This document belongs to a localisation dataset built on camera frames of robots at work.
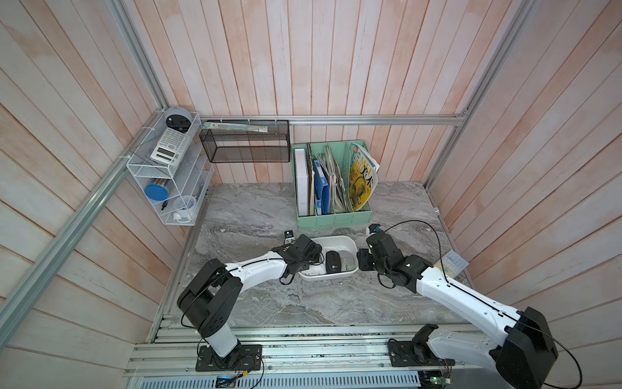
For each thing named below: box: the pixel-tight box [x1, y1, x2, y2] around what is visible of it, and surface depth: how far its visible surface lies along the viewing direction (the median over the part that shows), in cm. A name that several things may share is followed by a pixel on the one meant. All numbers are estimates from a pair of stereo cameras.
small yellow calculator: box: [434, 249, 470, 279], surface depth 94 cm
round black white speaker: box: [165, 114, 192, 133], surface depth 83 cm
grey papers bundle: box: [317, 145, 354, 214], surface depth 100 cm
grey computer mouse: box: [339, 249, 359, 272], surface depth 92 cm
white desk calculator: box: [149, 127, 191, 166], surface depth 79 cm
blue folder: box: [313, 158, 330, 216], surface depth 97 cm
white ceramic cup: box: [172, 195, 197, 223], surface depth 92 cm
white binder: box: [294, 148, 310, 217], surface depth 95 cm
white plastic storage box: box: [298, 235, 359, 281], surface depth 90 cm
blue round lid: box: [144, 183, 170, 201], surface depth 79 cm
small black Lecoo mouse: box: [325, 250, 342, 274], surface depth 92 cm
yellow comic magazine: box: [348, 142, 380, 212], surface depth 102 cm
